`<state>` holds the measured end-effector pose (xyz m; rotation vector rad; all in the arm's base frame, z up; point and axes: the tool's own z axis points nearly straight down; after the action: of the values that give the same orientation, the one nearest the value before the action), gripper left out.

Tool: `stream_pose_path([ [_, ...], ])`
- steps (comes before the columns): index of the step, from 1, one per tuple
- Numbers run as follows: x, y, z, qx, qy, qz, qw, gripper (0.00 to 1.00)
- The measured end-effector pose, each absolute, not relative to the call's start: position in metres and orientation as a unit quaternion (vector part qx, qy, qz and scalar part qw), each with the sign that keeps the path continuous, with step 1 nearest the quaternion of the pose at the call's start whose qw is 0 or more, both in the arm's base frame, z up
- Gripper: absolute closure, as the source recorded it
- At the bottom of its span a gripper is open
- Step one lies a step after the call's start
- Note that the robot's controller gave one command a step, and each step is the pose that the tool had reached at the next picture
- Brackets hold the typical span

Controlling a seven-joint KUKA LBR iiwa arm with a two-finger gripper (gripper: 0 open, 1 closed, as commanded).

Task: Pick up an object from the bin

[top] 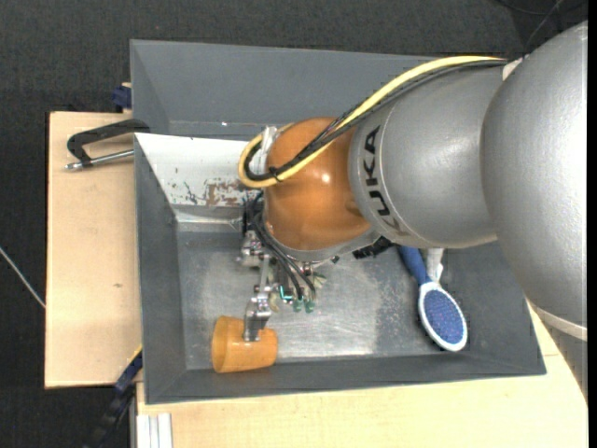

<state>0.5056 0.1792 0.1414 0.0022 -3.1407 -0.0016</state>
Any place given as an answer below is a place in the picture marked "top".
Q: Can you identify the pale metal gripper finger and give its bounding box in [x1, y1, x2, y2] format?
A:
[243, 292, 273, 343]

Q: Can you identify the orange plastic cup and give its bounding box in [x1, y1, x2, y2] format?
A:
[211, 315, 280, 374]

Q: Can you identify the white plastic item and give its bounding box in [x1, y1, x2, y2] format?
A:
[424, 247, 445, 283]

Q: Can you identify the blue and white brush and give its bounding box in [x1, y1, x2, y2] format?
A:
[396, 245, 469, 353]

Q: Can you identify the brown cardboard board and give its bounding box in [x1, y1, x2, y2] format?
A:
[44, 111, 144, 389]

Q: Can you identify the grey metal bin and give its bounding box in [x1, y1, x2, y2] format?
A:
[129, 38, 548, 405]

